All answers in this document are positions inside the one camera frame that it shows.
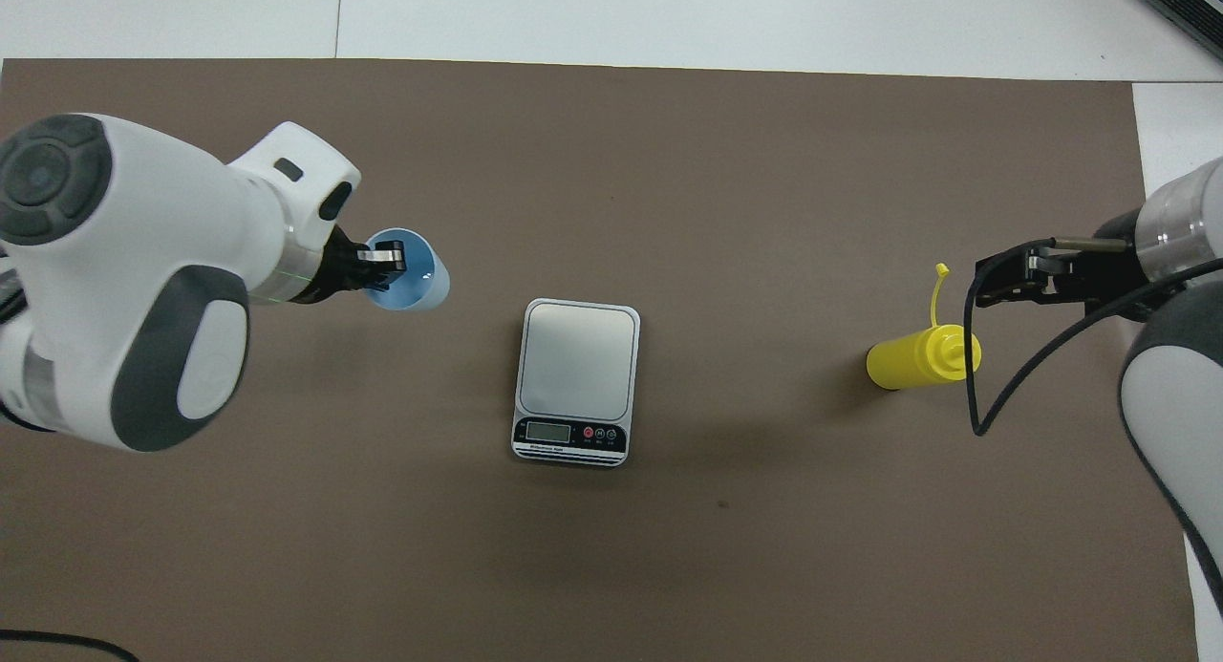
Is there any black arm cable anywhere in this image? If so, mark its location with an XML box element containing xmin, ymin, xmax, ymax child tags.
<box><xmin>0</xmin><ymin>629</ymin><xmax>140</xmax><ymax>662</ymax></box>
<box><xmin>963</xmin><ymin>237</ymin><xmax>1223</xmax><ymax>438</ymax></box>

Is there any light blue plastic cup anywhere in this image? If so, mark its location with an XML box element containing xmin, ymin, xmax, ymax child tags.
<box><xmin>366</xmin><ymin>227</ymin><xmax>451</xmax><ymax>311</ymax></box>

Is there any yellow squeeze bottle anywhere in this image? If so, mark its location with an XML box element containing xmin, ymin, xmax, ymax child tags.
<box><xmin>866</xmin><ymin>264</ymin><xmax>982</xmax><ymax>391</ymax></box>

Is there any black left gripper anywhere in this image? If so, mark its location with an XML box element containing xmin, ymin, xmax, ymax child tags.
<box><xmin>291</xmin><ymin>224</ymin><xmax>408</xmax><ymax>305</ymax></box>

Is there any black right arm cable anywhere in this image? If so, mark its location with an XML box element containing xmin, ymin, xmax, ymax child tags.
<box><xmin>963</xmin><ymin>237</ymin><xmax>1223</xmax><ymax>438</ymax></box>

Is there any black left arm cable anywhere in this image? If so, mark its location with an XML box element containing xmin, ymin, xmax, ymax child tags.
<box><xmin>0</xmin><ymin>629</ymin><xmax>140</xmax><ymax>662</ymax></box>

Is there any silver digital kitchen scale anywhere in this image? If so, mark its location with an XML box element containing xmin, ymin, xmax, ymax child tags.
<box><xmin>511</xmin><ymin>298</ymin><xmax>641</xmax><ymax>469</ymax></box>

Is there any brown paper table mat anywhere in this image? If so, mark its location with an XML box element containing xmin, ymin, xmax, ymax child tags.
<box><xmin>0</xmin><ymin>58</ymin><xmax>1200</xmax><ymax>662</ymax></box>

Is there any silver ribbed metal device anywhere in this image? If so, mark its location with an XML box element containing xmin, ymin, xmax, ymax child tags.
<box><xmin>1142</xmin><ymin>0</ymin><xmax>1223</xmax><ymax>66</ymax></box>

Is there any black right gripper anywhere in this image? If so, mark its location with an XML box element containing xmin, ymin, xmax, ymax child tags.
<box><xmin>975</xmin><ymin>208</ymin><xmax>1181</xmax><ymax>321</ymax></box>

